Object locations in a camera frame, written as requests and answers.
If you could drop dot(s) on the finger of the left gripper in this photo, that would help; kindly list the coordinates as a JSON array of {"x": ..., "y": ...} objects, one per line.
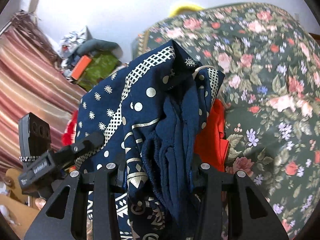
[{"x": 82, "y": 144}]

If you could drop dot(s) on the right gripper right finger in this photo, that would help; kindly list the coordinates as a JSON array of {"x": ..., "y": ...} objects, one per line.
[{"x": 250, "y": 216}]

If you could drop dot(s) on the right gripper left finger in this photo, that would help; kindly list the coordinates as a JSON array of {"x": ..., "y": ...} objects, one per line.
[{"x": 64, "y": 215}]

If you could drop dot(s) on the navy patterned hooded garment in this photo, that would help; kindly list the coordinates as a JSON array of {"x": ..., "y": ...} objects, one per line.
[{"x": 150, "y": 114}]

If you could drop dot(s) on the person's left hand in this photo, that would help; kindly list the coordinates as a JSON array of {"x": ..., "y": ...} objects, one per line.
[{"x": 40, "y": 203}]

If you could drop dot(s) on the red plush parrot toy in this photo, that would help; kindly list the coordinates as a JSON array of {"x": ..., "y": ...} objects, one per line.
[{"x": 69, "y": 134}]

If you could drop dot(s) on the wooden side table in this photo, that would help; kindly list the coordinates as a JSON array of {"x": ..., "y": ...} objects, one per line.
[{"x": 21, "y": 209}]

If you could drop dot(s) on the green patterned covered stand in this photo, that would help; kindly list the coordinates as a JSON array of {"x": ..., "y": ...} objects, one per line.
[{"x": 101, "y": 66}]

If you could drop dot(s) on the orange box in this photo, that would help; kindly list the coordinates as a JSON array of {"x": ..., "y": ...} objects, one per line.
[{"x": 80, "y": 67}]

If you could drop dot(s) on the red folded garment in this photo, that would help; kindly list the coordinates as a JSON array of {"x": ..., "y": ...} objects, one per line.
[{"x": 211, "y": 144}]

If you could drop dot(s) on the striped pink curtain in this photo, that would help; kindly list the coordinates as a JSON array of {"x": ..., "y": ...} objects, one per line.
[{"x": 31, "y": 83}]

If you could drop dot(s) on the grey neck pillow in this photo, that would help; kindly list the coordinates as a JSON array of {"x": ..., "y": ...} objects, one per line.
[{"x": 94, "y": 46}]

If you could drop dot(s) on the clutter pile of papers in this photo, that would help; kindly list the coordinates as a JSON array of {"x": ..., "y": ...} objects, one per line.
[{"x": 67, "y": 49}]

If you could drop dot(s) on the green floral bed quilt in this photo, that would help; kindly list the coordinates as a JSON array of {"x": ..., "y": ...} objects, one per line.
[{"x": 271, "y": 89}]

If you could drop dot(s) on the yellow chair back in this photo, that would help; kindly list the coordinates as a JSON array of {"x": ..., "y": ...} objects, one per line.
[{"x": 185, "y": 8}]

